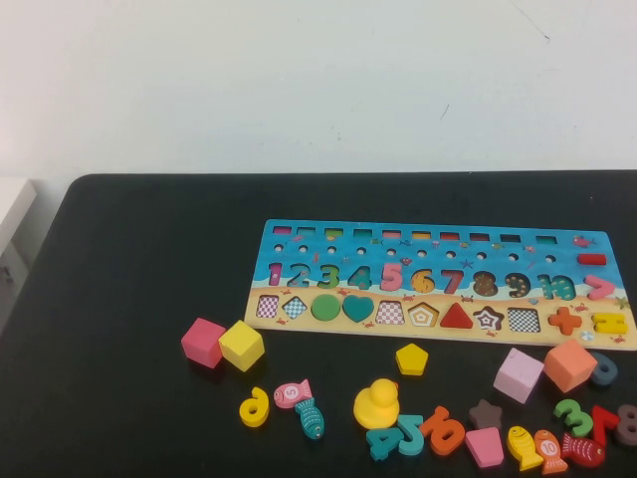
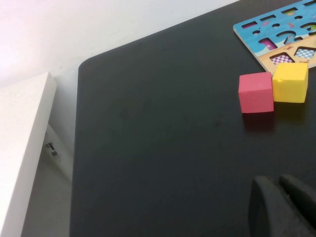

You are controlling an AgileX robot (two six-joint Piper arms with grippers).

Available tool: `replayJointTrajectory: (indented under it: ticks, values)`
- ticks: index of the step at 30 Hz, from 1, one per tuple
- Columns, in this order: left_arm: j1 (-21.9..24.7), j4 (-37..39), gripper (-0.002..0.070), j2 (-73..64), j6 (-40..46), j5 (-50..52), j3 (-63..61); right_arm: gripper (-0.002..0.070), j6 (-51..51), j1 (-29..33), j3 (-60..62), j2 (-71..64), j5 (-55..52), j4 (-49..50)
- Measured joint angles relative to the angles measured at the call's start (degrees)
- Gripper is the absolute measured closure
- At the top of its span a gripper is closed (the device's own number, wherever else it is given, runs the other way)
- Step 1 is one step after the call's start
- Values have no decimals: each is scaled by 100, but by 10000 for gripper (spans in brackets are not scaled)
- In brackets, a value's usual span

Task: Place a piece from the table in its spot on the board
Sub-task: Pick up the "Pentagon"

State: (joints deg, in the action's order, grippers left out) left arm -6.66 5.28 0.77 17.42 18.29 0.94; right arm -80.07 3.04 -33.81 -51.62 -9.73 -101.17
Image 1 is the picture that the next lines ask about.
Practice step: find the yellow pentagon piece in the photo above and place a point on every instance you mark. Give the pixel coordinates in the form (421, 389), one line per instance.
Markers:
(412, 358)

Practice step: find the green circle piece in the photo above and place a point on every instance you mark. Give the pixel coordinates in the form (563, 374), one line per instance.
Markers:
(326, 308)

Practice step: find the teal heart piece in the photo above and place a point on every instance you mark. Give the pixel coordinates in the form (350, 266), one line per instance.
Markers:
(357, 308)

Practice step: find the pink number five piece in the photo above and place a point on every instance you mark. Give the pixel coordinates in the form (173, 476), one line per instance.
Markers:
(395, 283)

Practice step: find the blue wooden puzzle board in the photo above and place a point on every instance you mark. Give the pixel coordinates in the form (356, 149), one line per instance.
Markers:
(433, 265)

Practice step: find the red triangle piece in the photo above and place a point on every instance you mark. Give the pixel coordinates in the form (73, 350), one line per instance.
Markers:
(456, 319)

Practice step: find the yellow number six piece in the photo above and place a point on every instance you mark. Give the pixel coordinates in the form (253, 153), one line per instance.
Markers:
(263, 398)

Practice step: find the orange number ten piece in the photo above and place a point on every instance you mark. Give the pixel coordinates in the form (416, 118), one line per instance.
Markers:
(433, 423)

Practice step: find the teal number four piece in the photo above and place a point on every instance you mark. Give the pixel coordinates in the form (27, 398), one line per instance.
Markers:
(378, 450)

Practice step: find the light blue number piece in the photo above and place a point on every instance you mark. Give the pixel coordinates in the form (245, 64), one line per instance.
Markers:
(413, 445)

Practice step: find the brown star piece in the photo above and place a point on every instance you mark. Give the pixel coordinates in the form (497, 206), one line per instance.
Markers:
(485, 415)

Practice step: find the orange plus sign piece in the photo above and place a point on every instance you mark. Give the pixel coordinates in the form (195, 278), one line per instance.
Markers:
(564, 320)

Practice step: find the pink trapezoid piece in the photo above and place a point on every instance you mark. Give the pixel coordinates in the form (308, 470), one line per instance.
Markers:
(484, 447)

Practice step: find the red minus sign piece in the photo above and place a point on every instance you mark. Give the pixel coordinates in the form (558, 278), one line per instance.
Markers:
(592, 259)

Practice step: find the pink greater-than sign piece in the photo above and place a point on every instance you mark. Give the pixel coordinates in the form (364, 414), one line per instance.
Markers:
(604, 288)

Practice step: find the yellow equals sign piece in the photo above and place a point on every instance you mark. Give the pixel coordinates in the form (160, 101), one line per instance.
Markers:
(599, 323)

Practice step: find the slate blue number piece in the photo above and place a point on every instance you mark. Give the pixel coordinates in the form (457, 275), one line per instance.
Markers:
(599, 382)

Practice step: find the green number three piece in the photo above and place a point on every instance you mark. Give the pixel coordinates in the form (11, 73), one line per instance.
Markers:
(579, 425)

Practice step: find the red number seven piece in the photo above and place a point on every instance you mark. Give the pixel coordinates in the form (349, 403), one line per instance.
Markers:
(604, 418)

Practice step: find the brown number eight piece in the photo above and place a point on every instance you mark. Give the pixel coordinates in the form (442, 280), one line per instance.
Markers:
(622, 438)

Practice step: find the yellow cube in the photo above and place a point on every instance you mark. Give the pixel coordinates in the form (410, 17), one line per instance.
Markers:
(241, 346)

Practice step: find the magenta red cube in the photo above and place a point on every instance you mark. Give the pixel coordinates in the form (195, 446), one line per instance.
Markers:
(201, 341)

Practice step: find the pink fish with five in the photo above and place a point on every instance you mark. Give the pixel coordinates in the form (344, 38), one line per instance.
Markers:
(291, 393)

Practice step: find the yellow duck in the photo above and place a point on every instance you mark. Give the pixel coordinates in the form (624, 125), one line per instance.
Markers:
(375, 406)

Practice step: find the teal patterned fish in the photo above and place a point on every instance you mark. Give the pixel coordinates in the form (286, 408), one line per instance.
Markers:
(311, 418)

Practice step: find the light pink cube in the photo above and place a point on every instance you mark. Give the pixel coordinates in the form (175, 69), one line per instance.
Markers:
(517, 376)

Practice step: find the salmon orange cube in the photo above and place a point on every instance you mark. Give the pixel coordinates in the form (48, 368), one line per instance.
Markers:
(570, 366)

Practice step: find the yellow fish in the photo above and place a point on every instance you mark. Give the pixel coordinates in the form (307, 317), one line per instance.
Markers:
(522, 445)

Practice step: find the white furniture slab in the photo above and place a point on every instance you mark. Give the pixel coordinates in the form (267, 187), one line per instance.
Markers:
(15, 204)

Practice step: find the orange fish with ten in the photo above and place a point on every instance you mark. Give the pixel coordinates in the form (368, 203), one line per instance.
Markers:
(550, 448)

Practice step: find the red patterned fish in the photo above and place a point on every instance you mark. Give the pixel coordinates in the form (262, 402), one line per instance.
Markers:
(584, 450)

